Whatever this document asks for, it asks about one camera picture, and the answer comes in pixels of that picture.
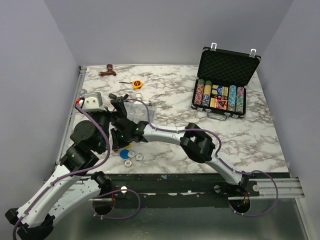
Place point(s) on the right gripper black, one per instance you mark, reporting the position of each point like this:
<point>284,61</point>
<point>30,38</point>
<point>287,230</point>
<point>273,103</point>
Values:
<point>117,144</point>

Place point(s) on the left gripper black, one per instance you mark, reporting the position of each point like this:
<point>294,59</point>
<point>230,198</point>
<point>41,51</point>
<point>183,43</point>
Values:
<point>118,104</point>

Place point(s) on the blue round dealer chip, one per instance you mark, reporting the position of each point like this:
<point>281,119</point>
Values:
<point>124,154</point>

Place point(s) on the white green poker chip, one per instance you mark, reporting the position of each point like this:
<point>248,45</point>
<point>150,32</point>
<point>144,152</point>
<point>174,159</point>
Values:
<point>139,157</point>

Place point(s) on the red gold card deck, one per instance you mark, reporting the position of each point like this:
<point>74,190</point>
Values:
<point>219,103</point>

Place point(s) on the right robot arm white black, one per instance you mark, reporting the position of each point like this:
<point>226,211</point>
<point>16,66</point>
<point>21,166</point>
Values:
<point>195,141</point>

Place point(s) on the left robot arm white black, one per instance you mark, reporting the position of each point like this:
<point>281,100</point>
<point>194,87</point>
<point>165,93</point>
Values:
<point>36,219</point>

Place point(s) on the clear plastic screw organizer box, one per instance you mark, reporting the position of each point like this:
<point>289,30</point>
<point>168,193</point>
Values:
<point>138,112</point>

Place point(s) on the white plastic pipe connector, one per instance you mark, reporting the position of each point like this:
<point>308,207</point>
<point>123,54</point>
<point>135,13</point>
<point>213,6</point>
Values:
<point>140,97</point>

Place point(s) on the yellow tape measure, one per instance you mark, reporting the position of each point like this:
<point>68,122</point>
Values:
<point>137,84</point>

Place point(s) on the white red poker chip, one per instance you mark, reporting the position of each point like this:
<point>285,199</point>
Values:
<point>128,163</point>

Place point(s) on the red poker chip row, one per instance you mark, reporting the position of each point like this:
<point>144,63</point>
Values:
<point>199,92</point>

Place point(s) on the yellow green chip row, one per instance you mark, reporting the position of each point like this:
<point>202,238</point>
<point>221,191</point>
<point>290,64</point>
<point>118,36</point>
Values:
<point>206,97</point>

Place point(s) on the black poker chip case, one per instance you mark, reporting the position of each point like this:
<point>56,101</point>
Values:
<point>225,68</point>

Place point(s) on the light blue chip row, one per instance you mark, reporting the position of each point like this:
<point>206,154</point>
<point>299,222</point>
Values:
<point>232,97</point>

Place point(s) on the pink green chip row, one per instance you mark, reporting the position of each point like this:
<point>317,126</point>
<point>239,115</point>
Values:
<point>240,100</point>

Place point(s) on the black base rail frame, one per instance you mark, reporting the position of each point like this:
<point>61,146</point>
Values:
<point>249,144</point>

